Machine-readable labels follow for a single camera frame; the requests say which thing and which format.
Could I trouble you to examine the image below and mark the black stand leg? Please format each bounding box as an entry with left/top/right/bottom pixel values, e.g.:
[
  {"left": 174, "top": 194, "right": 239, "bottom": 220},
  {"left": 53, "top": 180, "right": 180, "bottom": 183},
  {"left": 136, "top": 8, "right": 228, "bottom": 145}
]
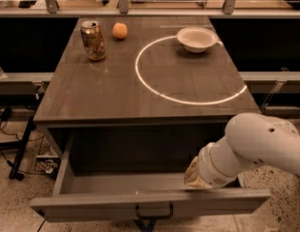
[{"left": 9, "top": 116, "right": 35, "bottom": 181}]

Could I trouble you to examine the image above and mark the wire mesh basket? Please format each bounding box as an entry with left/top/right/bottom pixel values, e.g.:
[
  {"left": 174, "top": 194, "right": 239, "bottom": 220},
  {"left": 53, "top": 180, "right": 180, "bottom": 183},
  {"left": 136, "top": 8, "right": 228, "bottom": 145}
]
[{"left": 35, "top": 137, "right": 61, "bottom": 176}]

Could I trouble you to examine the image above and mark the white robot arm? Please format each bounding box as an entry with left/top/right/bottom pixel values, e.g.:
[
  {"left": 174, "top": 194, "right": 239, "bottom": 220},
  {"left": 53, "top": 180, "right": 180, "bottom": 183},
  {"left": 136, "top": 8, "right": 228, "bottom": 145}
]
[{"left": 184, "top": 113, "right": 300, "bottom": 189}]

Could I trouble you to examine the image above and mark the grey top drawer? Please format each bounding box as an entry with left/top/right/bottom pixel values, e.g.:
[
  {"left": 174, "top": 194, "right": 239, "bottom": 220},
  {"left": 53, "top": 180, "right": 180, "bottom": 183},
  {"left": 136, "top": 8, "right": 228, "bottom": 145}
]
[{"left": 30, "top": 134, "right": 270, "bottom": 222}]

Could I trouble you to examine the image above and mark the metal rail frame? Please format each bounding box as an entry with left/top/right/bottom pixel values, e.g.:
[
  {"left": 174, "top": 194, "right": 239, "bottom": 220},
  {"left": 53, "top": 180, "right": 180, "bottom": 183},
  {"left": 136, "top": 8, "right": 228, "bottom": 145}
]
[{"left": 0, "top": 72, "right": 53, "bottom": 96}]

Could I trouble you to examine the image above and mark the grey drawer cabinet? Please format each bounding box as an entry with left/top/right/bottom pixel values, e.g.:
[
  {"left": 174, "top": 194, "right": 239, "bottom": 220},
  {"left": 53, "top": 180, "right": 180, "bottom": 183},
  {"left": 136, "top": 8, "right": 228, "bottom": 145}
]
[{"left": 35, "top": 16, "right": 259, "bottom": 172}]

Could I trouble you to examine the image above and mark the white bowl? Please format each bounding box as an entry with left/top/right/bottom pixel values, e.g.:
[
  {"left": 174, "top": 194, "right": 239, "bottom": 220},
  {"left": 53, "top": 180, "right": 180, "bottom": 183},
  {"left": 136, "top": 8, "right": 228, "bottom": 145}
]
[{"left": 176, "top": 27, "right": 219, "bottom": 53}]

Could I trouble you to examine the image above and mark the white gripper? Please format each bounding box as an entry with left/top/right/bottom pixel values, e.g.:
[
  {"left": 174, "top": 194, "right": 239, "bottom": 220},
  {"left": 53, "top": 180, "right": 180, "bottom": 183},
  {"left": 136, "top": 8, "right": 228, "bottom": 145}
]
[{"left": 184, "top": 143, "right": 236, "bottom": 189}]

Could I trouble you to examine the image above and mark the orange fruit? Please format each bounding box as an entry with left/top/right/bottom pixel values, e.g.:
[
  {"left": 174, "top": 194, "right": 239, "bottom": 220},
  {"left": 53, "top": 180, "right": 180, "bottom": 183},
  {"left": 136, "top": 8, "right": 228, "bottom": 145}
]
[{"left": 112, "top": 23, "right": 128, "bottom": 40}]

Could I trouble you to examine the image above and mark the black floor cable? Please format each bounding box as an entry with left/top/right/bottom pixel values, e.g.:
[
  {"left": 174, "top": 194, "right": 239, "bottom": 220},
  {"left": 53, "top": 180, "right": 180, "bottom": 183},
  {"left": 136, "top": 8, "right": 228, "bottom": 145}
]
[{"left": 0, "top": 113, "right": 47, "bottom": 232}]

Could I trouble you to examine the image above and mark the gold soda can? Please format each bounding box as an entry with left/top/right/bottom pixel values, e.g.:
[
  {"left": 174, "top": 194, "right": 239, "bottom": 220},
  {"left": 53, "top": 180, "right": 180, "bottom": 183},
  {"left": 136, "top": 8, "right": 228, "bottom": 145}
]
[{"left": 80, "top": 20, "right": 106, "bottom": 61}]

